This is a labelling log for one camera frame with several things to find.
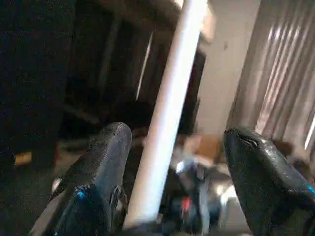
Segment grey pleated curtain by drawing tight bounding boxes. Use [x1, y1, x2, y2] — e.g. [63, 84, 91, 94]
[230, 0, 315, 165]

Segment white plastic table leg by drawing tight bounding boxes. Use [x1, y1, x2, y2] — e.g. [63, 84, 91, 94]
[122, 0, 209, 230]

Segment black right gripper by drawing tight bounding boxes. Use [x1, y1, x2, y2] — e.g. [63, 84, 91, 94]
[163, 170, 221, 235]

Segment black cabinet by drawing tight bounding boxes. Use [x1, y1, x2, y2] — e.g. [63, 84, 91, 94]
[0, 0, 174, 173]

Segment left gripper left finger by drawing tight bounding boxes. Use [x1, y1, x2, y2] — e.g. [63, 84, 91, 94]
[30, 122, 133, 236]

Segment small brown label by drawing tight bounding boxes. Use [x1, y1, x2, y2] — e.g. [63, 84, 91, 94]
[14, 152, 33, 166]

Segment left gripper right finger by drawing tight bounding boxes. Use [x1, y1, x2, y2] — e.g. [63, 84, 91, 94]
[223, 126, 315, 236]

